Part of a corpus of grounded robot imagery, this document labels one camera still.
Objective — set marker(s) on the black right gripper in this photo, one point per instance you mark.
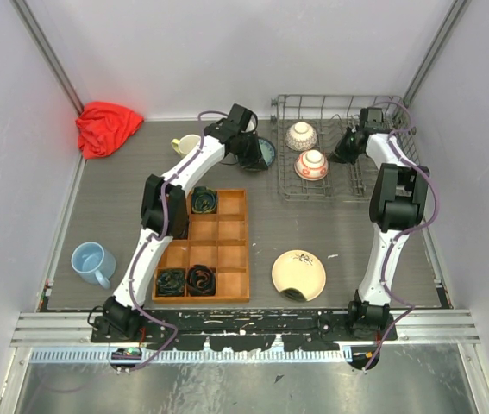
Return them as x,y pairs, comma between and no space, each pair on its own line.
340,155

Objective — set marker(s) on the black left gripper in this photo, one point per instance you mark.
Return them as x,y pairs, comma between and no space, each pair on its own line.
256,162

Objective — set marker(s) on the blue green patterned plate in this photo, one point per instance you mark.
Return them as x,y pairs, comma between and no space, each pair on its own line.
268,151

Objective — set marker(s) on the red orange patterned bowl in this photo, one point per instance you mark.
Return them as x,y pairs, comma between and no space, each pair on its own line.
311,165

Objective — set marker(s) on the white purple patterned bowl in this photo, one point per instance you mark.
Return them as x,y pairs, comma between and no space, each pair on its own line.
301,136

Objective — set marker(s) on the yellow green ceramic mug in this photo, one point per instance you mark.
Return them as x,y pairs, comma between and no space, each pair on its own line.
185,145

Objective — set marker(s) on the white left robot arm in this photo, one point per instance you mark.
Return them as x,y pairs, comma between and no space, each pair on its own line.
164,215

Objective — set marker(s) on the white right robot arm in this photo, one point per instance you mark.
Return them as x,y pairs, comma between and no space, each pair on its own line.
396,208

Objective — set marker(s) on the blue yellow rolled tie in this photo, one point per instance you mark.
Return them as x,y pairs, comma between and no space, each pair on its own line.
204,200

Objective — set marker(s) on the orange wooden compartment tray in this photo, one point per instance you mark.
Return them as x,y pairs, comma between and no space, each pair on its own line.
219,241

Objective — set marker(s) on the cream plate with flower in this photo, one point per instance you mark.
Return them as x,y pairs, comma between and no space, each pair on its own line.
298,275

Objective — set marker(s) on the black orange rolled tie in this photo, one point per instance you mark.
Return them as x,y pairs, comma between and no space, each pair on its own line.
201,281

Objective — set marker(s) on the red crumpled cloth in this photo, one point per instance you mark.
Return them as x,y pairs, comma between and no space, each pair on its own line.
104,127

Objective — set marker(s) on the light blue ceramic mug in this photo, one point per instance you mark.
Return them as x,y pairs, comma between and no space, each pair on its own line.
94,263

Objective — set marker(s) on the grey wire dish rack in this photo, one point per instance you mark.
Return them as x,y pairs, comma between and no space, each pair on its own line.
335,118

